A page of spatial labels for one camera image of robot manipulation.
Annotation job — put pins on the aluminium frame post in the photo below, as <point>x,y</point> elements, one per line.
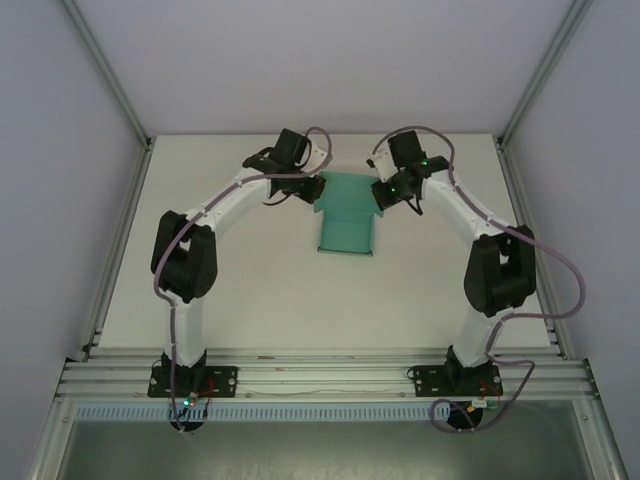
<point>107,75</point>
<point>542,75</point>

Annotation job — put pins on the steel sheet panel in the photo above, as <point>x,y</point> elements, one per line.
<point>320,455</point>

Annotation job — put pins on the teal cloth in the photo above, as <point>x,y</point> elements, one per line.
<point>345,235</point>

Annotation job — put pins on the small connector circuit board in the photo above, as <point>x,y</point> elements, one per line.
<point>482,403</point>
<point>189,401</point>

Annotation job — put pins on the aluminium frame leg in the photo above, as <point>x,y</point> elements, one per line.
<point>47,445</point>
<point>600,445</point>

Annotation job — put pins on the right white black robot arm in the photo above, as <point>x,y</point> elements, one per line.
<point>470,335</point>

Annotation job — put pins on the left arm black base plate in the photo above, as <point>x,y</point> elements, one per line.
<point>225,380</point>

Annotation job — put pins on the aluminium mounting rail beam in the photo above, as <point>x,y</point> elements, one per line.
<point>320,372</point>

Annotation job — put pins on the aluminium side rail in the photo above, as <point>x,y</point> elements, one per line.
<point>532,235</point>
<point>117,250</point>

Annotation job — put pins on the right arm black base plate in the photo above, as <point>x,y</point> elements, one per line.
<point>425,380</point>

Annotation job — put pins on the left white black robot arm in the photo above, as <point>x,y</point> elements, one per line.
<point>187,330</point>

